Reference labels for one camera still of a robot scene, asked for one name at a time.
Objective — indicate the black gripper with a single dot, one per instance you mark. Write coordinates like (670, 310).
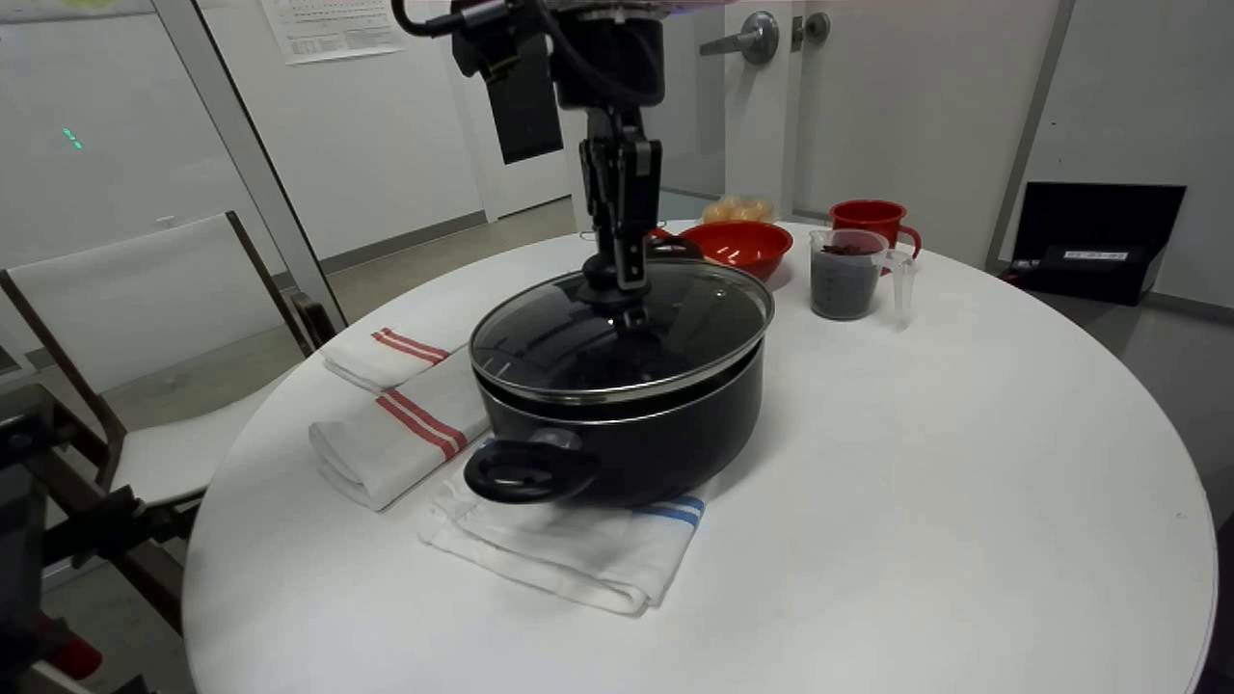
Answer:
(594, 55)

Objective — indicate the glass lid black knob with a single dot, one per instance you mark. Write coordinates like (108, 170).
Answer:
(578, 344)

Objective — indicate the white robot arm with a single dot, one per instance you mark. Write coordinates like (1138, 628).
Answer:
(441, 26)

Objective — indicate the black cooking pot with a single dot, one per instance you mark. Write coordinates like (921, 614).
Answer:
(616, 453)

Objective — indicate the beige bread roll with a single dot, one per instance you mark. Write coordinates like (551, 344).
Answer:
(738, 211)

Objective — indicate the red bowl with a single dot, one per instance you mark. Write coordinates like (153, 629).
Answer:
(747, 246)

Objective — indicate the grey measuring cup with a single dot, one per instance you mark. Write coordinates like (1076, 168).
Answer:
(841, 272)

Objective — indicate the red mug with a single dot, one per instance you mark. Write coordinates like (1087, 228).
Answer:
(878, 218)

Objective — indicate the small white shaker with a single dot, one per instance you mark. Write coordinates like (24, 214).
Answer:
(903, 280)

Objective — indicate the red striped white towel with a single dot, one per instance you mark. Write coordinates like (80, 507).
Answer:
(417, 404)

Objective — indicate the blue striped white towel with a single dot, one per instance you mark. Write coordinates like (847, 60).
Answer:
(606, 557)

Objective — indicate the white chair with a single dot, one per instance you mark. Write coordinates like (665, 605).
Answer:
(170, 341)

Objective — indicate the black laptop case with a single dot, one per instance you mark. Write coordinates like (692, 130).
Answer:
(1093, 242)

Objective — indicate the black tripod stand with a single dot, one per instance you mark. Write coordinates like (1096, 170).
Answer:
(53, 515)

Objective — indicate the silver door lever handle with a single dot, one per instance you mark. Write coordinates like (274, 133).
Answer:
(756, 39)

